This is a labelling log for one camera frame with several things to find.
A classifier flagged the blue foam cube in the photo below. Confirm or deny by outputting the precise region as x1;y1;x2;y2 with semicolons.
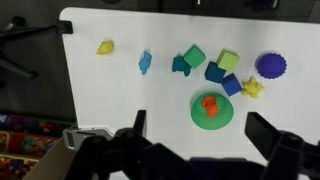
222;73;242;97

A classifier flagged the colourful toy box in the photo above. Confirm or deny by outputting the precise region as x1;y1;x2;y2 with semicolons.
0;113;72;180

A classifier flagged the orange toy figure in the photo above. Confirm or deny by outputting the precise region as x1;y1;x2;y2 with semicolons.
201;96;219;118

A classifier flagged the grey metal mounting plate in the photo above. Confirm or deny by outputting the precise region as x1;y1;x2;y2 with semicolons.
63;128;114;151

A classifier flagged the dark teal foam cube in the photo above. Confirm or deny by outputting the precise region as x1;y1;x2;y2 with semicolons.
205;61;226;83

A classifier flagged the lime green foam cube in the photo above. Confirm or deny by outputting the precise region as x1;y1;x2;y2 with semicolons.
217;49;240;72

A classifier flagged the black tripod stand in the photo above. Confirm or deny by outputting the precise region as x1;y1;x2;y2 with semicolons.
0;16;73;79

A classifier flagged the green bowl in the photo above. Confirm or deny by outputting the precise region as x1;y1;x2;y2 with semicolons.
190;92;234;130

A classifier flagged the purple spiky ball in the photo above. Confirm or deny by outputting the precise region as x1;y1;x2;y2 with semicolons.
255;53;287;79

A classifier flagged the light blue toy figure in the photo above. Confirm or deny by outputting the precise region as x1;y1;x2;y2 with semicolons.
138;51;152;75

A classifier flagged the teal toy figure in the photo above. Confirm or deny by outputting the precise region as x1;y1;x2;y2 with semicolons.
172;56;191;77

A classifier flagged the yellow star toy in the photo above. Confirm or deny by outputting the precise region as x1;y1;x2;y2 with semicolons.
242;77;265;99

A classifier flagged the yellow toy figure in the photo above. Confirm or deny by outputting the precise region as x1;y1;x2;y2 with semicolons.
97;40;114;55

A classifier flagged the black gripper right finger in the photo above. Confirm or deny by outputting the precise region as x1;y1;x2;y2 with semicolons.
244;112;280;160

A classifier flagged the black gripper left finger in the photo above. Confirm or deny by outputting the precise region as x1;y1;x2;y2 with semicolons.
133;110;147;136

